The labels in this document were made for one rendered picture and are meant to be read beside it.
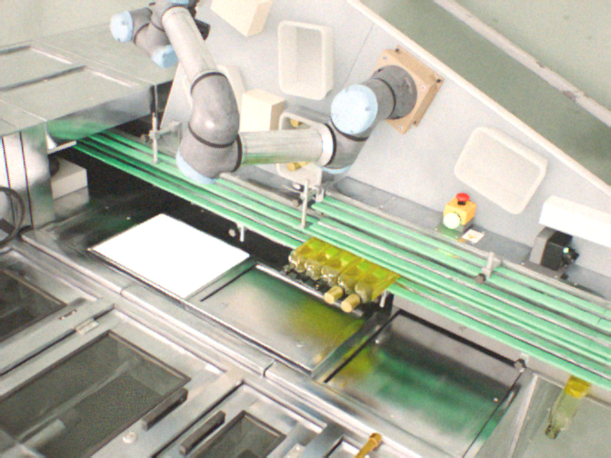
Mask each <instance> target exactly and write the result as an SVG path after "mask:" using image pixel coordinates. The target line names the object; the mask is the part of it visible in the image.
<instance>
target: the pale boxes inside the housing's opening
mask: <svg viewBox="0 0 611 458"><path fill-rule="evenodd" d="M74 144H76V142H75V141H73V142H71V143H68V144H64V145H61V146H58V147H56V148H54V149H51V150H47V152H48V154H51V153H53V152H56V151H59V150H61V149H64V148H67V147H69V146H71V145H74ZM52 156H53V157H54V158H55V159H56V160H57V161H58V163H59V165H60V168H59V171H58V172H57V174H56V175H54V176H53V177H51V184H52V192H53V200H54V199H56V198H58V197H61V196H63V195H65V194H69V193H71V192H73V191H75V190H78V189H80V188H82V187H85V186H87V178H86V169H84V168H83V167H80V166H78V165H76V164H73V163H71V162H69V161H67V160H65V159H63V158H61V157H59V156H57V155H52ZM48 160H49V159H48ZM49 168H50V173H51V172H52V171H53V170H54V169H55V165H54V163H53V162H51V161H50V160H49Z"/></svg>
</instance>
